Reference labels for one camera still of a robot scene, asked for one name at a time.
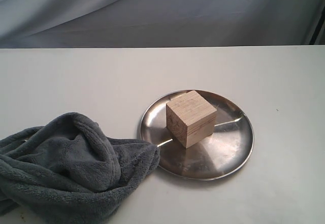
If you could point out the light wooden cube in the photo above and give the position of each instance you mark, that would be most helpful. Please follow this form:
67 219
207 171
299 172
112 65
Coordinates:
190 118

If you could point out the grey fleece towel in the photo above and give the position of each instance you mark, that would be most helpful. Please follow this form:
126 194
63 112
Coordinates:
69 171

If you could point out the round stainless steel plate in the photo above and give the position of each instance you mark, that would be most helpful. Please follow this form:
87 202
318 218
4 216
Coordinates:
218 155

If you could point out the grey backdrop cloth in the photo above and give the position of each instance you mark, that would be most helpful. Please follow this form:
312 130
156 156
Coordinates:
156 23

